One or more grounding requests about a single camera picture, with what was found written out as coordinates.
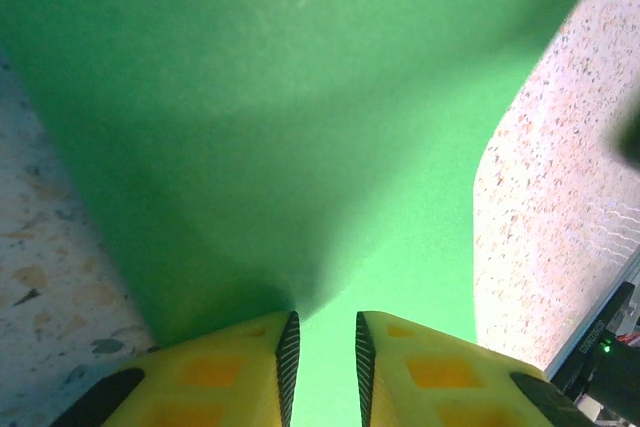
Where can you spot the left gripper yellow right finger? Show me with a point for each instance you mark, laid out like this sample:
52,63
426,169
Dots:
440,377

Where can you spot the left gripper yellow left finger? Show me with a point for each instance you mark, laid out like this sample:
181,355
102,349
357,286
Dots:
200,377

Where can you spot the green square paper sheet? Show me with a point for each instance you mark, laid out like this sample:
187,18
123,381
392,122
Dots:
275,122

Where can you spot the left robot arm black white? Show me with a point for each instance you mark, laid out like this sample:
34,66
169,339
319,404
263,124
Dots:
610,372

